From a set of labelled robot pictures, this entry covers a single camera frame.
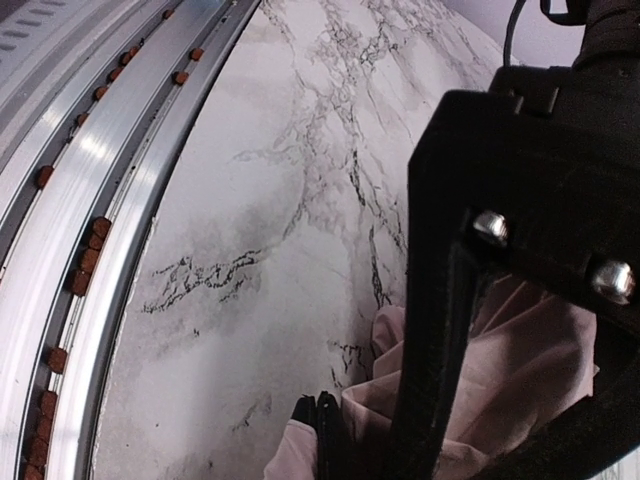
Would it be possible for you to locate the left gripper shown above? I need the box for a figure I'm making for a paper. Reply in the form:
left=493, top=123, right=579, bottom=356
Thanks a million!
left=389, top=1, right=639, bottom=479

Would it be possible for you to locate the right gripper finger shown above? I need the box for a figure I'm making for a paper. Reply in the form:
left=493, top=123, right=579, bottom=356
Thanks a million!
left=291, top=391, right=350, bottom=480

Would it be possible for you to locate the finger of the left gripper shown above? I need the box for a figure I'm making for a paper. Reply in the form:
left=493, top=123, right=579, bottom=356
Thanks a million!
left=434, top=319, right=639, bottom=479

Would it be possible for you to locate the pink and black umbrella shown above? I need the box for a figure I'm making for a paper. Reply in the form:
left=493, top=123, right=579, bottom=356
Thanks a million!
left=263, top=275, right=597, bottom=479

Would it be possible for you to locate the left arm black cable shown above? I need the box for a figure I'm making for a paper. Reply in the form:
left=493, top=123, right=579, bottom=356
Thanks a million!
left=499, top=0, right=526, bottom=66

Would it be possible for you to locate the front aluminium rail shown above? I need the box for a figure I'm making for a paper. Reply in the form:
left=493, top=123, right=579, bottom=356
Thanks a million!
left=1, top=1, right=256, bottom=479

